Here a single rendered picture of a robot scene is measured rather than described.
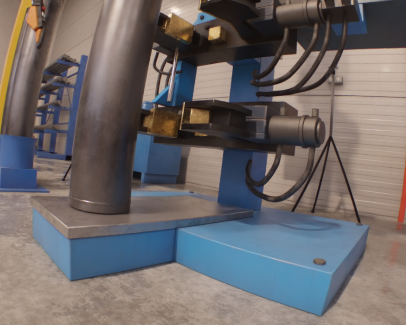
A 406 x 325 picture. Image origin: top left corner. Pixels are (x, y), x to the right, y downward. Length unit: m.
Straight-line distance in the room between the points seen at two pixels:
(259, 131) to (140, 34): 0.52
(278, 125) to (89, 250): 0.70
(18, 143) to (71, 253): 1.41
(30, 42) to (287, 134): 1.84
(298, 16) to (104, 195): 0.91
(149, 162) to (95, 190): 2.53
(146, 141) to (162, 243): 2.56
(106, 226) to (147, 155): 2.63
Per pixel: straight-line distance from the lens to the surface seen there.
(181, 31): 1.35
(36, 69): 2.13
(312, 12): 1.07
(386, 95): 2.91
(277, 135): 0.95
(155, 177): 3.47
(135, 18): 0.93
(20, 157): 2.04
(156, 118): 1.18
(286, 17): 1.11
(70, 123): 6.82
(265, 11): 1.14
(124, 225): 0.76
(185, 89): 1.54
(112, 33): 0.91
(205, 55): 1.44
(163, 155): 3.47
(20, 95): 2.08
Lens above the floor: 0.34
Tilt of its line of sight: 1 degrees down
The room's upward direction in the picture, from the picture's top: 7 degrees clockwise
